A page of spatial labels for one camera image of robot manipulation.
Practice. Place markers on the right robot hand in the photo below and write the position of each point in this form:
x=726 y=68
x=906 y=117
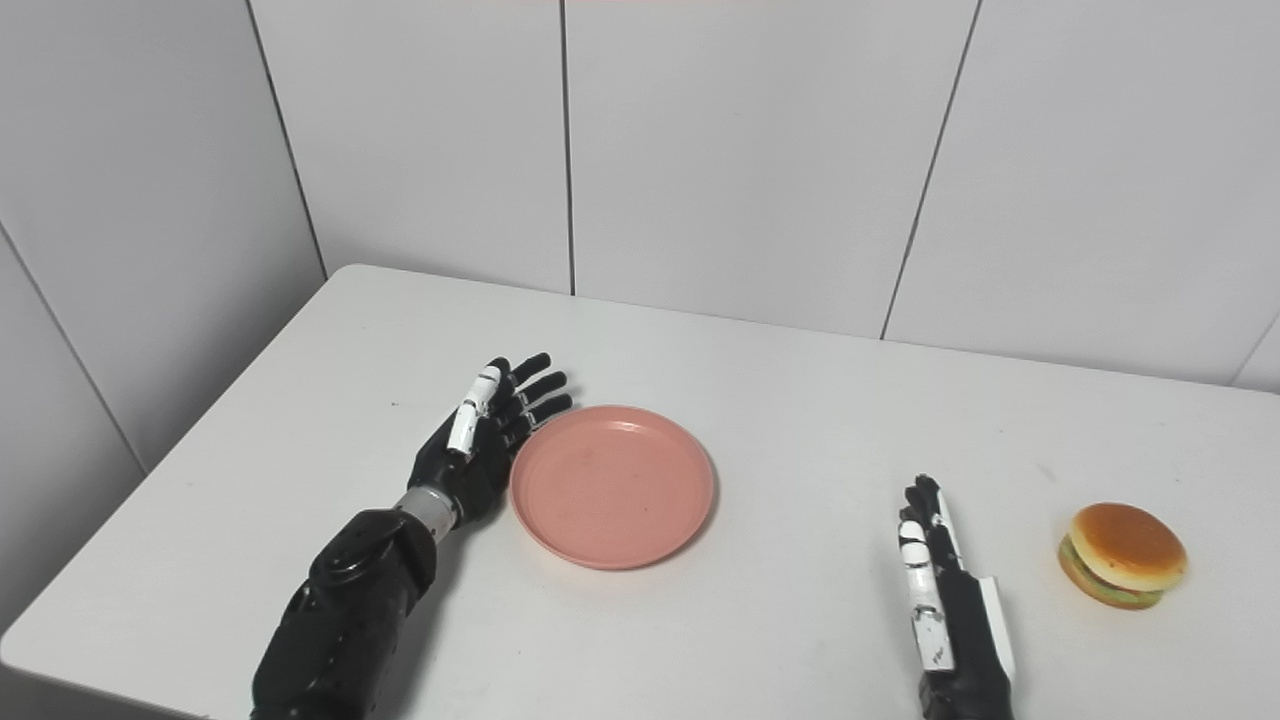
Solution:
x=950 y=610

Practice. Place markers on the toy hamburger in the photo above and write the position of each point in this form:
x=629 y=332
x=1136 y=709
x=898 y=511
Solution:
x=1122 y=555

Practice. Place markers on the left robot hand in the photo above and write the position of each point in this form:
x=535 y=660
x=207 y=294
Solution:
x=480 y=440

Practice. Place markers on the pink round plate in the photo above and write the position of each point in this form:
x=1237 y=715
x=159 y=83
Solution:
x=612 y=487

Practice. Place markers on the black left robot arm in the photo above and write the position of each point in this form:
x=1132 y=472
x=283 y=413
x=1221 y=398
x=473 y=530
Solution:
x=350 y=610

